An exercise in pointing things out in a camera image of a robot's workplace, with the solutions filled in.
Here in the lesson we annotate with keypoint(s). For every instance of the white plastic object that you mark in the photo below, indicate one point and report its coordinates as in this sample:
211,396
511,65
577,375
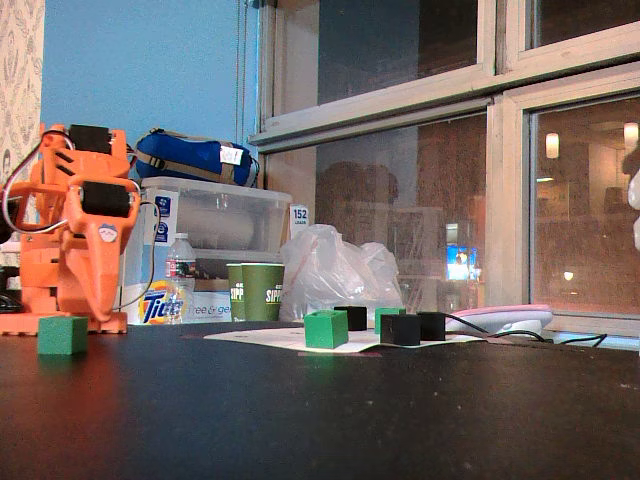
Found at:
635,200

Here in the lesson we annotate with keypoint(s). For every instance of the white Tide detergent box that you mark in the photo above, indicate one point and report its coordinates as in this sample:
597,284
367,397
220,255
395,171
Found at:
160,305

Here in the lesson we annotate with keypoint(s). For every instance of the white 152 loads label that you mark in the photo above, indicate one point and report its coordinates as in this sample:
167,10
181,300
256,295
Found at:
299,220

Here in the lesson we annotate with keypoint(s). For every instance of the white window frame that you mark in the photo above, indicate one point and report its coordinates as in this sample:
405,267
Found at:
505,200

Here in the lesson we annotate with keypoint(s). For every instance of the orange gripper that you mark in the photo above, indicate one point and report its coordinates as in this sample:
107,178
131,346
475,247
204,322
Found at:
93,240

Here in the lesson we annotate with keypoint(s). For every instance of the black cube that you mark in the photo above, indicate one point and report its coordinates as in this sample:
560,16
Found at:
434,326
355,317
400,330

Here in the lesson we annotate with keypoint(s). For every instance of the clear plastic storage bin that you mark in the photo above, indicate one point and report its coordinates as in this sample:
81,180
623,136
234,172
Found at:
225,220

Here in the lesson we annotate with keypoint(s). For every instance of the red tape piece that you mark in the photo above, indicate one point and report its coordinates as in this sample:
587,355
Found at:
372,353

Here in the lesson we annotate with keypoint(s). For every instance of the white paper grid sheet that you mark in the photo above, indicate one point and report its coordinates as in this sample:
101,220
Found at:
260,337

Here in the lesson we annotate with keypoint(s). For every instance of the pink white flat device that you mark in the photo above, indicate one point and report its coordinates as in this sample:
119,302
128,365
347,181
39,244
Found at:
500,317

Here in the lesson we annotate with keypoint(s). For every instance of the translucent white plastic bag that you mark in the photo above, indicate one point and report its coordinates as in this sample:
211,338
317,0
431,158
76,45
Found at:
330,270

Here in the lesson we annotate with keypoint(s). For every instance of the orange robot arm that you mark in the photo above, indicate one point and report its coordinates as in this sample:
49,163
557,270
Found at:
55,155

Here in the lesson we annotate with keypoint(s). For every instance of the clear plastic water bottle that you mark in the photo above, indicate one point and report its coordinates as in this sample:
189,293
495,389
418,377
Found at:
180,265

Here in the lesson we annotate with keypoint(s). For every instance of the green cube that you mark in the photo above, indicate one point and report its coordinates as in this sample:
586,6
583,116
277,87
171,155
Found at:
62,336
387,314
325,330

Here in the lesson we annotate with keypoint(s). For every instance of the green paper cup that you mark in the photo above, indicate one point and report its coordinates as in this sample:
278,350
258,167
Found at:
235,292
262,292

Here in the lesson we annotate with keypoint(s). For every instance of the blue sleeping bag roll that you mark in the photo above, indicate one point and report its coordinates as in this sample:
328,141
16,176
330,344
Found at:
190,155

